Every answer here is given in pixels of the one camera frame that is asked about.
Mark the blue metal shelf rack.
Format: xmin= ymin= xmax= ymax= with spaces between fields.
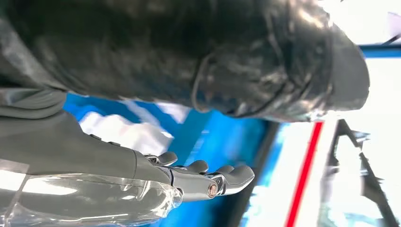
xmin=62 ymin=44 xmax=401 ymax=227

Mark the white car red stripe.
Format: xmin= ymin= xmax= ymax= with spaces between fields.
xmin=241 ymin=0 xmax=401 ymax=227

